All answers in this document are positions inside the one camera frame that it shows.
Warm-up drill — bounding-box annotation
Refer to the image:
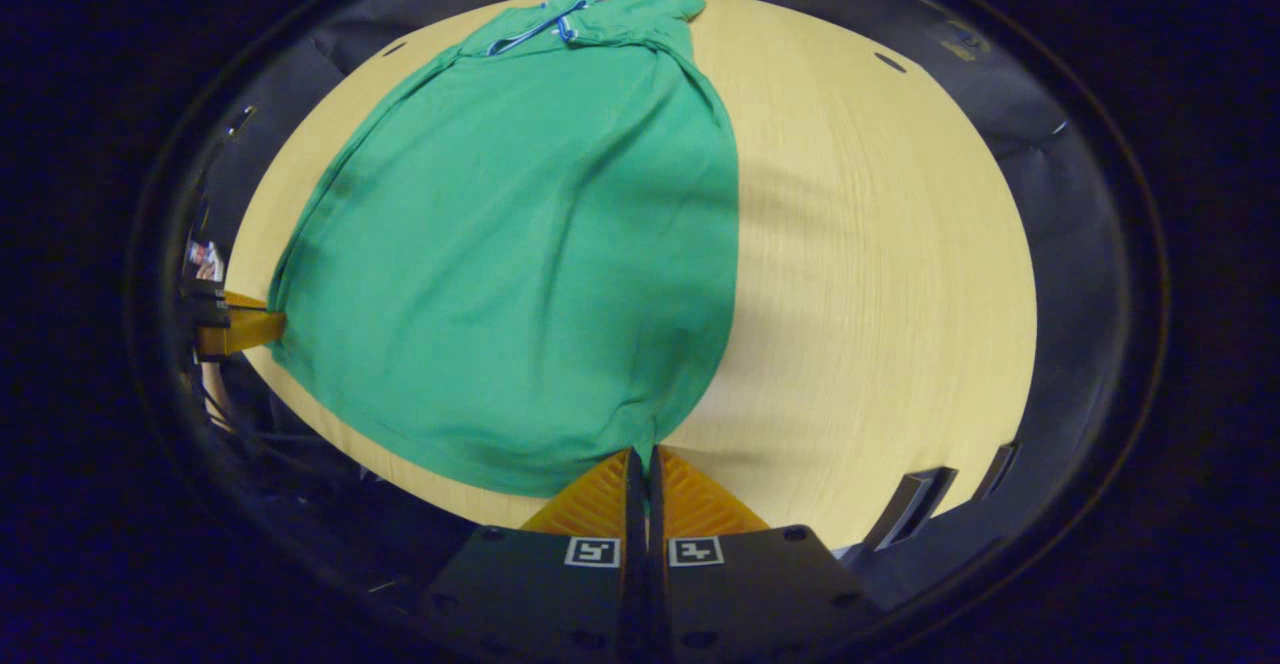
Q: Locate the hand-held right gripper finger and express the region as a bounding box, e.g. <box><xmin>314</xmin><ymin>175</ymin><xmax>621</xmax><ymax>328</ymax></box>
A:
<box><xmin>648</xmin><ymin>444</ymin><xmax>886</xmax><ymax>664</ymax></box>
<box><xmin>420</xmin><ymin>447</ymin><xmax>646</xmax><ymax>664</ymax></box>

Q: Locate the green T-shirt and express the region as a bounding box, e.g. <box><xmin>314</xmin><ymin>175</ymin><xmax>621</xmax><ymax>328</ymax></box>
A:
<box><xmin>265</xmin><ymin>0</ymin><xmax>741</xmax><ymax>500</ymax></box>

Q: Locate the white and red clutter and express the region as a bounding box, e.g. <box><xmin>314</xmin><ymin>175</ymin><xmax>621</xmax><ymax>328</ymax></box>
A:
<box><xmin>185</xmin><ymin>237</ymin><xmax>226</xmax><ymax>283</ymax></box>

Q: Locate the black backdrop cloth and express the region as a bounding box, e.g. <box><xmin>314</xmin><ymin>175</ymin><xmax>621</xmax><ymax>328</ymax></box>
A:
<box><xmin>215</xmin><ymin>0</ymin><xmax>1136</xmax><ymax>465</ymax></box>

